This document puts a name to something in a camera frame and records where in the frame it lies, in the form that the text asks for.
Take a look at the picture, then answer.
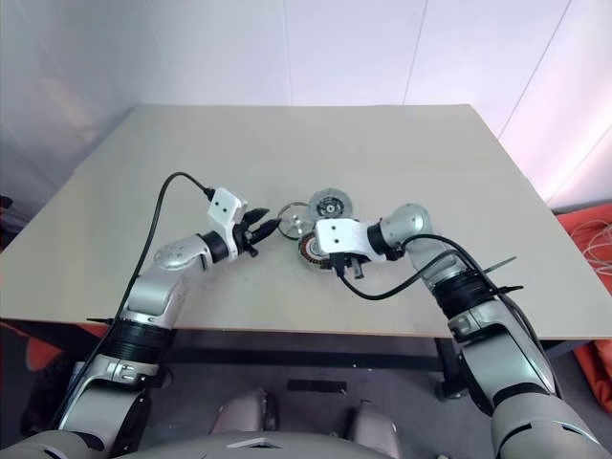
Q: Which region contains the orange object under table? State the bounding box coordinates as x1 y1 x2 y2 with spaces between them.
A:
26 337 66 372

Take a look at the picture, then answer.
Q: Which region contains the black wheel rim part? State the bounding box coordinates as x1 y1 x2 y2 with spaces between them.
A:
278 201 313 240

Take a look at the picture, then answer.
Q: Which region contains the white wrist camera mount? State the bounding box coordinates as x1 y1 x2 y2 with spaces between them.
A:
208 188 249 263
313 217 372 264

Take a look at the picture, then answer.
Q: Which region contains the black bag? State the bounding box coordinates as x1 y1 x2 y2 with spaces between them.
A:
23 356 77 431

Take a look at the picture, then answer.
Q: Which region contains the grey disc with black centre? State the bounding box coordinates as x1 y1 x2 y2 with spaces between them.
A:
308 187 355 221

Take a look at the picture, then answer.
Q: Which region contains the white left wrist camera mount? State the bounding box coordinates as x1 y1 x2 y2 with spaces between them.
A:
208 188 249 263

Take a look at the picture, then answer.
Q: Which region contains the rounded grey robot right foot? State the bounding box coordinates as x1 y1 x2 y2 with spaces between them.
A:
351 399 401 444

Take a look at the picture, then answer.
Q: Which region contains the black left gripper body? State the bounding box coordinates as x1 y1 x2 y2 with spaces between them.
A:
233 217 262 260

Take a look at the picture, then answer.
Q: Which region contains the grey robot torso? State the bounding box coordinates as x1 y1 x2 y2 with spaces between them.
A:
109 427 498 459

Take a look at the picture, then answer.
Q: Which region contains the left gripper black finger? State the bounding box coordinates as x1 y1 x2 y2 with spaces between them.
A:
245 206 271 228
252 218 281 242

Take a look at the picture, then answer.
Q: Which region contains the copper wound motor stator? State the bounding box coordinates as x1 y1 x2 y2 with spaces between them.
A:
295 232 336 273

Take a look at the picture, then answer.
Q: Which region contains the rounded grey robot foot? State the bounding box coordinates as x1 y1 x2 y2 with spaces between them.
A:
212 387 269 437
351 399 401 444

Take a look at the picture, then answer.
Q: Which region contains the black table frame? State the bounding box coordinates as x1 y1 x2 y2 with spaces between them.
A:
0 319 575 399

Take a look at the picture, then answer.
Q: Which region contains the orange cushion beside table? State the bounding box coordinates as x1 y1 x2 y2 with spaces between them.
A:
557 203 612 412

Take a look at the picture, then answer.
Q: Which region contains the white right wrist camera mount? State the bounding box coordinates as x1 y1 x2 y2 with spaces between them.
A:
313 217 372 264

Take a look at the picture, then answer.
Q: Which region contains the black chair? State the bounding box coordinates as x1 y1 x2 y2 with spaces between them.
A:
0 193 30 250

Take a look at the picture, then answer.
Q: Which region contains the white cable bundle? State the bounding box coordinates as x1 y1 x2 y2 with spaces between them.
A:
571 219 612 276

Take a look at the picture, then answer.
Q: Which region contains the rounded grey robot left foot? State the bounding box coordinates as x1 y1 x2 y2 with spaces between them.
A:
212 387 269 437

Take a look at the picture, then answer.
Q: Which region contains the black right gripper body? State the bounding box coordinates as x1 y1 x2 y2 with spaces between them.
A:
344 252 370 280

